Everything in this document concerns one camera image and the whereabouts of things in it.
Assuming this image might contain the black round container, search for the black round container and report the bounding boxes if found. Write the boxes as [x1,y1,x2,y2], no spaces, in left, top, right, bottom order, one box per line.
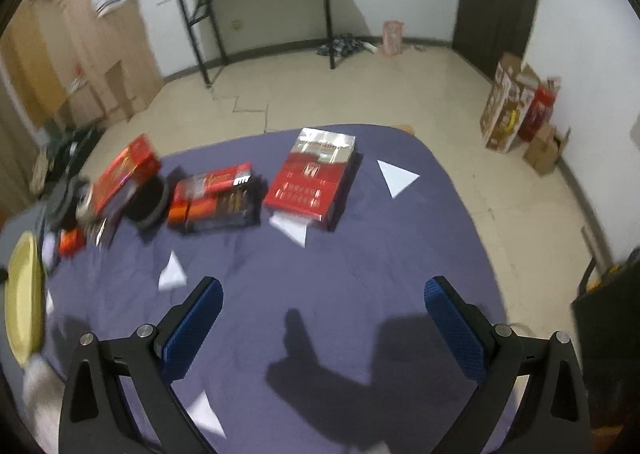
[124,175,169,231]

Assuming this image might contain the dark red cigarette carton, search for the dark red cigarette carton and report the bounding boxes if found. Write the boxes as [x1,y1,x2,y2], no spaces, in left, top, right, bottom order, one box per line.
[166,162,262,234]

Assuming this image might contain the red box with gold print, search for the red box with gold print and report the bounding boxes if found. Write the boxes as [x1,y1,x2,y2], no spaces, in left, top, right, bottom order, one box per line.
[91,134,160,218]

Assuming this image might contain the large red cigarette carton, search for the large red cigarette carton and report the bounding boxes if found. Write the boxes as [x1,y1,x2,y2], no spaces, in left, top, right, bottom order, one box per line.
[264,128,357,229]

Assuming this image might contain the white paper triangle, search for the white paper triangle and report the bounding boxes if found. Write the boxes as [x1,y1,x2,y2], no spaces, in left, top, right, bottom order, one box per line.
[378,160,420,199]
[157,252,188,291]
[186,391,227,439]
[269,212,310,248]

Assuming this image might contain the yellow round tray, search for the yellow round tray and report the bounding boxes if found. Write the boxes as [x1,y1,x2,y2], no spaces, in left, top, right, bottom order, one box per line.
[4,232,46,367]

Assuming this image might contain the purple table cloth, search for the purple table cloth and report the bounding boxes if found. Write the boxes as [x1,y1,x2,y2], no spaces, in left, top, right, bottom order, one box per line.
[43,125,506,453]

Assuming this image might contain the black tray on floor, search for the black tray on floor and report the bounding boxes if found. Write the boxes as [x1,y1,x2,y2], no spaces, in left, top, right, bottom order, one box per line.
[29,123,105,197]

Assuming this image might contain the small brown cardboard box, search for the small brown cardboard box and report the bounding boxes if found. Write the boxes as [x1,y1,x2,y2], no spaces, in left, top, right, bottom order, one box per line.
[523,123,570,177]

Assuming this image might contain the stacked brown cardboard boxes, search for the stacked brown cardboard boxes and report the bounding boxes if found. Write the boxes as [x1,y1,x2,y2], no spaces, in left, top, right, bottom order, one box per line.
[1,0,164,129]

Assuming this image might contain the pink bag on floor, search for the pink bag on floor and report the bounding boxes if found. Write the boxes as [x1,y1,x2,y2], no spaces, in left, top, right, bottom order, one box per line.
[378,20,405,57]

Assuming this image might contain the dark cloth pile on floor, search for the dark cloth pile on floor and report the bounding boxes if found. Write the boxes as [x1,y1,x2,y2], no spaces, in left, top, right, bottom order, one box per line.
[317,33,370,58]

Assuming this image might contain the black folding table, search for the black folding table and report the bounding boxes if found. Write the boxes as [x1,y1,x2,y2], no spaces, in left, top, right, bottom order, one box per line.
[154,0,361,88]

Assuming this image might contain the red bag by wall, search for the red bag by wall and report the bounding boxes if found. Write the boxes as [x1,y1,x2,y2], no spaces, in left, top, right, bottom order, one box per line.
[518,76,562,143]

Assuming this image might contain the printed cardboard box by wall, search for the printed cardboard box by wall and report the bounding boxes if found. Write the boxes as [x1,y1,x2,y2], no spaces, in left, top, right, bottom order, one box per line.
[480,53,540,154]

